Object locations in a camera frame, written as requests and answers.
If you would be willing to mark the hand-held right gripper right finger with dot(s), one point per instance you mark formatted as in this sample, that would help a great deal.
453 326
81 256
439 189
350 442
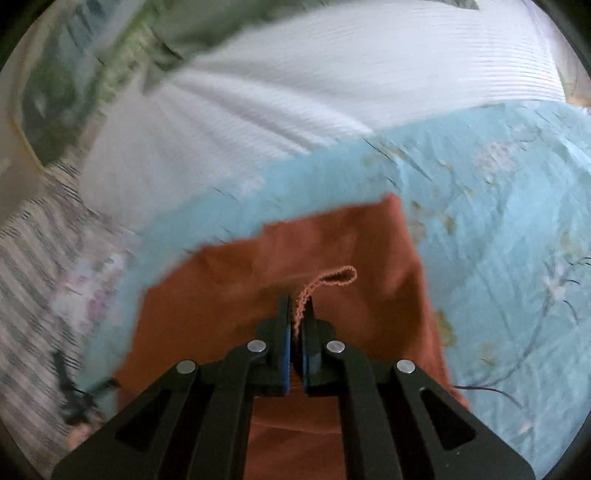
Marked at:
306 364

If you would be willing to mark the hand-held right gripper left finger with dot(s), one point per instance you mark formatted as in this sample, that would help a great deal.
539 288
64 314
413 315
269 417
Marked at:
287 362

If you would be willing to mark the orange knit garment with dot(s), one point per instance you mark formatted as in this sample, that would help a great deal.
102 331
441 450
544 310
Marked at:
323 240

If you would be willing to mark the white floral pillow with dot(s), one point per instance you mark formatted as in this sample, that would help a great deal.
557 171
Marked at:
87 290

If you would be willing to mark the light blue floral bedsheet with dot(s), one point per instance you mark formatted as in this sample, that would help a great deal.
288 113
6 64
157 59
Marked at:
485 230

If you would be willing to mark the plaid checked sheet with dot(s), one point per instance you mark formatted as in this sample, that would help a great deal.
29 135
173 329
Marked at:
27 300

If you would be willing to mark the white striped pillow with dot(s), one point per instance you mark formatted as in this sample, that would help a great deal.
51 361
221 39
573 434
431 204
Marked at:
323 83

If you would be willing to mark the green pillow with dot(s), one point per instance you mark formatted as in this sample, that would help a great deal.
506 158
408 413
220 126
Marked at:
194 32

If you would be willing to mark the green leaf print cloth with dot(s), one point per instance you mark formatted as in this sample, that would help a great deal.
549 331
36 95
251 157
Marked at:
55 92

